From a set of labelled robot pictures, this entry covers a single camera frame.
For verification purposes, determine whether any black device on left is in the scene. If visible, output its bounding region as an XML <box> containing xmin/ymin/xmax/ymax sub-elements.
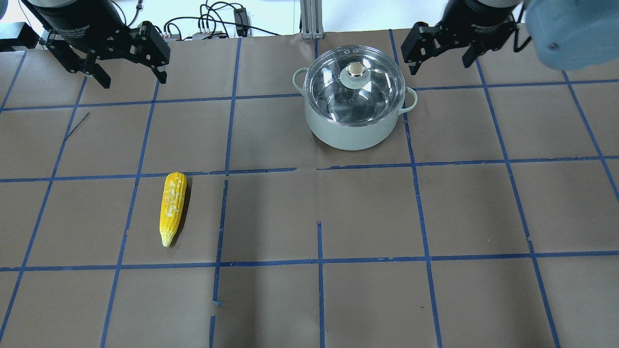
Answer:
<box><xmin>0</xmin><ymin>22</ymin><xmax>40</xmax><ymax>52</ymax></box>

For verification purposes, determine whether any black power adapter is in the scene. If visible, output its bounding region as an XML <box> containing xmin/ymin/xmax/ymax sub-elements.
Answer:
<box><xmin>234</xmin><ymin>7</ymin><xmax>250</xmax><ymax>37</ymax></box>

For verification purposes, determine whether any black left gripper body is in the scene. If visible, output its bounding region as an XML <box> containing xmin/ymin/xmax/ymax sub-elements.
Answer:
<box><xmin>23</xmin><ymin>0</ymin><xmax>144</xmax><ymax>64</ymax></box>

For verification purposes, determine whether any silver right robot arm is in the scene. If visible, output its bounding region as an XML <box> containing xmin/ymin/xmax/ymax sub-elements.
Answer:
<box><xmin>400</xmin><ymin>0</ymin><xmax>619</xmax><ymax>75</ymax></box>

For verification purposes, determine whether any aluminium frame post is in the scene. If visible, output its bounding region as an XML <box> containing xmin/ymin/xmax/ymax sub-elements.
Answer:
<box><xmin>300</xmin><ymin>0</ymin><xmax>324</xmax><ymax>40</ymax></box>

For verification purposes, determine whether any brown paper table cover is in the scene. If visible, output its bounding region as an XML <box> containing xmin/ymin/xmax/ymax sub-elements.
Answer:
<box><xmin>0</xmin><ymin>29</ymin><xmax>619</xmax><ymax>348</ymax></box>

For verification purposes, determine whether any glass pot lid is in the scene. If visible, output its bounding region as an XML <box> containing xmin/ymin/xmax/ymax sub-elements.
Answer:
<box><xmin>292</xmin><ymin>45</ymin><xmax>410</xmax><ymax>128</ymax></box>

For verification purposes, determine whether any grey cable connector hub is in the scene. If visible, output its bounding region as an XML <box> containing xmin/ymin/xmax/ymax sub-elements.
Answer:
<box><xmin>190</xmin><ymin>31</ymin><xmax>228</xmax><ymax>41</ymax></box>

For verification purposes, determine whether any pale green metal pot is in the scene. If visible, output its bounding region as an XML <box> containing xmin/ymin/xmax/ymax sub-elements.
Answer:
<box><xmin>292</xmin><ymin>45</ymin><xmax>418</xmax><ymax>151</ymax></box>

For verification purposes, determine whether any yellow corn cob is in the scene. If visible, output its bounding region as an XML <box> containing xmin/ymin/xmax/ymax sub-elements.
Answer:
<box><xmin>159</xmin><ymin>172</ymin><xmax>187</xmax><ymax>247</ymax></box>

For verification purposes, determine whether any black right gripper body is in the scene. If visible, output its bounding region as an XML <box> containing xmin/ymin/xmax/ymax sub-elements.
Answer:
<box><xmin>438</xmin><ymin>0</ymin><xmax>522</xmax><ymax>52</ymax></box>

